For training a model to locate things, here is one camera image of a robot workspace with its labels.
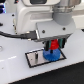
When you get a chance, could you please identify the red gear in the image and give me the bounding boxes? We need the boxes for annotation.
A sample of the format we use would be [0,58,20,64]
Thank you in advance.
[49,39,59,50]

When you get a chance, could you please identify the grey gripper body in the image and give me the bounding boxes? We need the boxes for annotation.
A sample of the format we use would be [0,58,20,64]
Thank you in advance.
[35,18,72,46]

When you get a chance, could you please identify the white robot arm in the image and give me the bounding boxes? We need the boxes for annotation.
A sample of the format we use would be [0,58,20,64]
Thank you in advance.
[16,0,77,50]

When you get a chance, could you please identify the black-framed peg base plate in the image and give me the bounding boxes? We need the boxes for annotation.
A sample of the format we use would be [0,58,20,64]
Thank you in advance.
[25,48,66,68]

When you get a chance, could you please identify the left metal peg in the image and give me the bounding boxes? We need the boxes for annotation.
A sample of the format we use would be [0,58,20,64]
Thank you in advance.
[33,52,39,61]

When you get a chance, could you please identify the black cable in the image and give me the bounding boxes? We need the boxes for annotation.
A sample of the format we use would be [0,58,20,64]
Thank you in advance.
[0,30,38,42]

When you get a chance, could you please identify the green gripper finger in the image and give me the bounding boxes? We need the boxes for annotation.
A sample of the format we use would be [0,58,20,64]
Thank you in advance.
[60,38,66,48]
[44,41,51,51]

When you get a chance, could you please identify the beige connector block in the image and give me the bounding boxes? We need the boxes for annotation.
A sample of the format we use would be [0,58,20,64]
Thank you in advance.
[13,18,18,36]

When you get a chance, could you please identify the blue gear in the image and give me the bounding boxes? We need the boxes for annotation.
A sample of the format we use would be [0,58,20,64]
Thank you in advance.
[43,49,61,61]

